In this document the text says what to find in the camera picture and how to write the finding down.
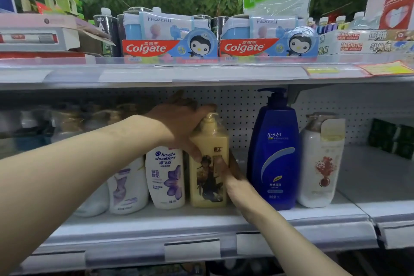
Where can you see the white red-flower pump bottle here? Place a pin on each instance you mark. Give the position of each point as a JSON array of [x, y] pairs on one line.
[[320, 169]]

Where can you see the person's left hand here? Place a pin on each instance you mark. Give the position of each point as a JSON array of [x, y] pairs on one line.
[[176, 123]]

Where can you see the blue pump bottle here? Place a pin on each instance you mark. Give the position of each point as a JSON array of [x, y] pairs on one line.
[[275, 156]]

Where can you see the yellow pump shampoo bottle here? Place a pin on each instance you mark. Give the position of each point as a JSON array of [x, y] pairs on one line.
[[208, 143]]

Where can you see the red blue toothpaste box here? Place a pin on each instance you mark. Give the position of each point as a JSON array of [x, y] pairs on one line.
[[152, 48], [249, 47]]

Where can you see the person's left forearm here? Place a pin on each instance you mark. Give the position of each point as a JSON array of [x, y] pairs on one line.
[[74, 175]]

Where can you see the plain white bottle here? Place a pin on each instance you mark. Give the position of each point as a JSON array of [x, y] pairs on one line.
[[95, 203]]

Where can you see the person's right thumb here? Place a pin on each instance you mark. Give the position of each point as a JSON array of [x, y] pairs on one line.
[[221, 167]]

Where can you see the dark green box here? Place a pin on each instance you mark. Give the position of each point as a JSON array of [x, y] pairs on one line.
[[383, 135], [406, 143]]

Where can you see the brown cardboard piece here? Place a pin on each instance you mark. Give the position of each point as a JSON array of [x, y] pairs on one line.
[[93, 43]]

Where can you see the row of small white-capped bottles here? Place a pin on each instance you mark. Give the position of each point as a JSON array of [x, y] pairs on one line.
[[336, 23]]

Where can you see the grey metal shelf board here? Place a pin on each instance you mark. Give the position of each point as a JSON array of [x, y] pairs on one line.
[[381, 188], [194, 73], [194, 230]]

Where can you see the white magnetic game box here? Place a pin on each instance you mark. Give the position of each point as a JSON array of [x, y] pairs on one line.
[[365, 47], [365, 35]]

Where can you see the row of gold-capped bottles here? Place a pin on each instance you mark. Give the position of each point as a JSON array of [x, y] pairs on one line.
[[64, 123]]

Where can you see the black can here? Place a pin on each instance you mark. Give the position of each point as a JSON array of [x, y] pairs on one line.
[[108, 33], [219, 26]]

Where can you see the person's right hand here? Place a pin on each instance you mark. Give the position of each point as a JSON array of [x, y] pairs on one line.
[[241, 191]]

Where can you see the white box with red strip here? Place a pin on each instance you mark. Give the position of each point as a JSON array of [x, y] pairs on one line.
[[35, 39]]

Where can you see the white purple-flower shampoo bottle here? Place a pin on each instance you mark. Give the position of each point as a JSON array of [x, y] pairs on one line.
[[165, 175]]

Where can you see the person's left thumb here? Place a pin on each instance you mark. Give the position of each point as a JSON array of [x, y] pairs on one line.
[[193, 153]]

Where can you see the person's right forearm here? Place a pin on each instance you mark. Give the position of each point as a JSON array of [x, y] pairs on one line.
[[291, 243]]

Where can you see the light blue kids toothbrush set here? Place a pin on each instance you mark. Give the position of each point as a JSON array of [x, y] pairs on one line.
[[258, 26], [161, 25]]

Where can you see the yellow price tag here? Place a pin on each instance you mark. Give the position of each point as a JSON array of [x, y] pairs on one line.
[[386, 68]]

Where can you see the white lilac-print bottle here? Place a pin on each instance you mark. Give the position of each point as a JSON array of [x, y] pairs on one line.
[[129, 188]]

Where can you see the white pegboard back panel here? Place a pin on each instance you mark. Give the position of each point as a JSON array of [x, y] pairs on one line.
[[239, 107]]

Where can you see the pink flat box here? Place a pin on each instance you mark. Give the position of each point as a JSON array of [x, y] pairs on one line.
[[42, 21]]

